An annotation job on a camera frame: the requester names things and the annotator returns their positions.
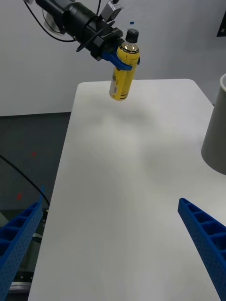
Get black floor cable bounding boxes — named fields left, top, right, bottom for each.
left=0, top=154, right=50, bottom=206

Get black wall board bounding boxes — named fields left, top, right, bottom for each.
left=216, top=16, right=226, bottom=38

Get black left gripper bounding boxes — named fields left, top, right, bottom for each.
left=90, top=26, right=141, bottom=71

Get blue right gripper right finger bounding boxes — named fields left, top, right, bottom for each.
left=178, top=198, right=226, bottom=301

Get yellow bottle with black cap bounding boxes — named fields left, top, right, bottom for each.
left=109, top=29, right=141, bottom=101

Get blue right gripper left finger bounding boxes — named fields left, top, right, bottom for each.
left=0, top=201, right=44, bottom=301

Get grey plastic waste bin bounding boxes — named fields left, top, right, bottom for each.
left=201, top=73, right=226, bottom=176

